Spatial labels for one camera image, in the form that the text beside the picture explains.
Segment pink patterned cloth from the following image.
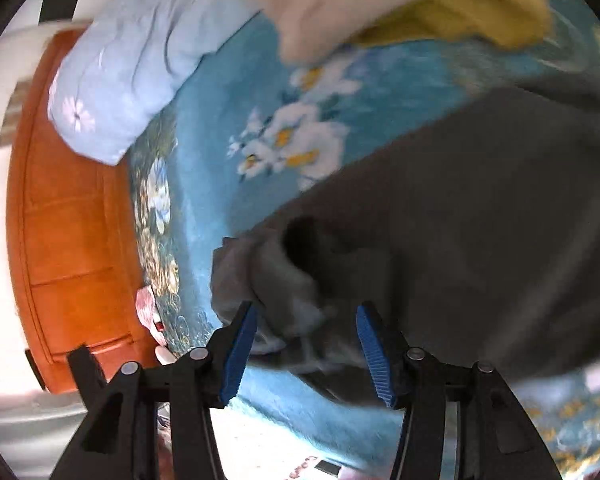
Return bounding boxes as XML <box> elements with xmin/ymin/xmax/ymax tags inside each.
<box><xmin>135</xmin><ymin>286</ymin><xmax>166</xmax><ymax>347</ymax></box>

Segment orange wooden headboard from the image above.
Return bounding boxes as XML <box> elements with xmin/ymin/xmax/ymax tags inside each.
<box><xmin>6</xmin><ymin>29</ymin><xmax>157</xmax><ymax>394</ymax></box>

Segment olive yellow knit garment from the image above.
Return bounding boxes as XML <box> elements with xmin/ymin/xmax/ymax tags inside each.
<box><xmin>352</xmin><ymin>0</ymin><xmax>553</xmax><ymax>51</ymax></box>

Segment teal floral blanket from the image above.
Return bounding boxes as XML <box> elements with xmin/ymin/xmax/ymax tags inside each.
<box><xmin>130</xmin><ymin>16</ymin><xmax>600</xmax><ymax>478</ymax></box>

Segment dark grey pants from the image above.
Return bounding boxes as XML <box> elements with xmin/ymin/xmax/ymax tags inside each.
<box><xmin>211</xmin><ymin>75</ymin><xmax>600</xmax><ymax>405</ymax></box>

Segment light blue pillow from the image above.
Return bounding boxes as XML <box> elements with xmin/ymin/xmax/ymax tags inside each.
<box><xmin>47</xmin><ymin>0</ymin><xmax>258</xmax><ymax>166</ymax></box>

